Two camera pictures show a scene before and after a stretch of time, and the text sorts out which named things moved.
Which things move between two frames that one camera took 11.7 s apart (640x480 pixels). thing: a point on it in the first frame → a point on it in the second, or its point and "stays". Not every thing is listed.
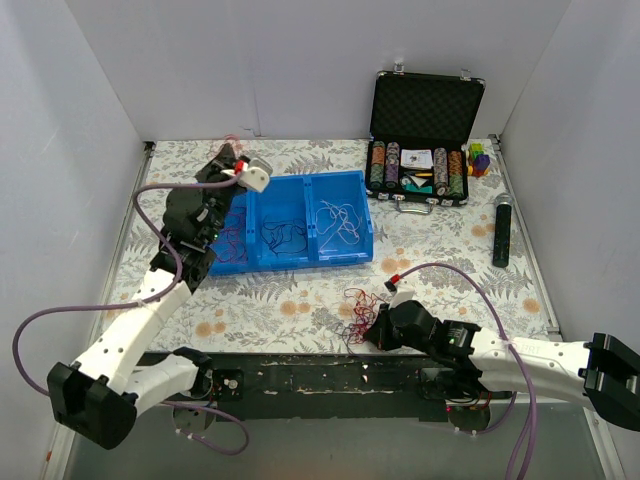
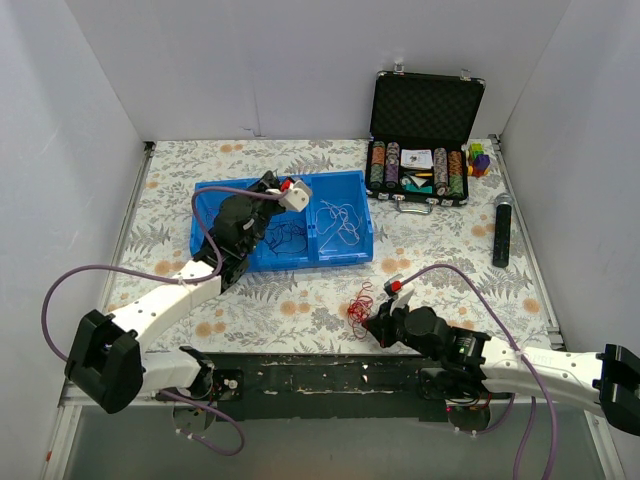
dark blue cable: x=284 y=237 stays
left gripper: x=218 y=165 → x=270 y=188
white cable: x=343 y=220 stays
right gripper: x=381 y=331 stays
